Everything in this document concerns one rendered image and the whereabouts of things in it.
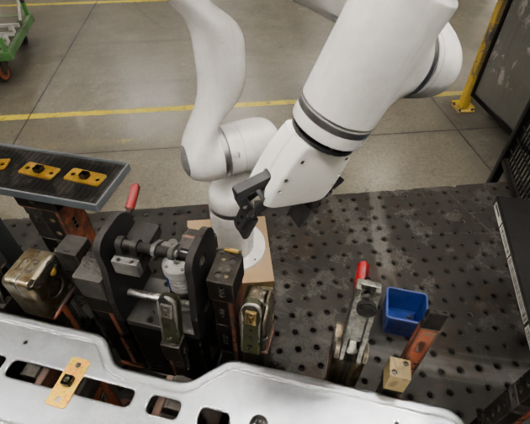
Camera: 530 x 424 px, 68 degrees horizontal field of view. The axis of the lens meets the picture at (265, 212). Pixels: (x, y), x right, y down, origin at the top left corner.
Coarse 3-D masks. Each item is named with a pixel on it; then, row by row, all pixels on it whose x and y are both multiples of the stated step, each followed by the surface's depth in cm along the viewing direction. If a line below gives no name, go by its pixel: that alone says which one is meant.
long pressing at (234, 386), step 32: (0, 320) 77; (32, 320) 77; (0, 352) 72; (32, 352) 72; (64, 352) 72; (96, 352) 72; (0, 384) 68; (32, 384) 68; (128, 384) 68; (160, 384) 68; (192, 384) 68; (224, 384) 68; (256, 384) 68; (288, 384) 68; (320, 384) 68; (0, 416) 65; (32, 416) 65; (64, 416) 65; (96, 416) 65; (128, 416) 65; (160, 416) 65; (192, 416) 65; (288, 416) 65; (320, 416) 65; (352, 416) 65; (384, 416) 65; (416, 416) 65; (448, 416) 64
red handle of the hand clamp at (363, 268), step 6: (360, 264) 68; (366, 264) 68; (360, 270) 68; (366, 270) 68; (360, 276) 68; (366, 276) 68; (348, 342) 66; (354, 342) 66; (348, 348) 66; (354, 348) 65; (354, 354) 65
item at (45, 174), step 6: (30, 162) 86; (24, 168) 84; (30, 168) 84; (36, 168) 83; (42, 168) 84; (48, 168) 84; (54, 168) 84; (24, 174) 83; (30, 174) 83; (36, 174) 83; (42, 174) 83; (48, 174) 83; (54, 174) 83
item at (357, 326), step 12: (360, 288) 57; (372, 288) 57; (360, 300) 59; (372, 300) 56; (348, 312) 62; (360, 312) 55; (372, 312) 55; (348, 324) 61; (360, 324) 62; (348, 336) 63; (360, 336) 64; (360, 348) 64; (360, 360) 66
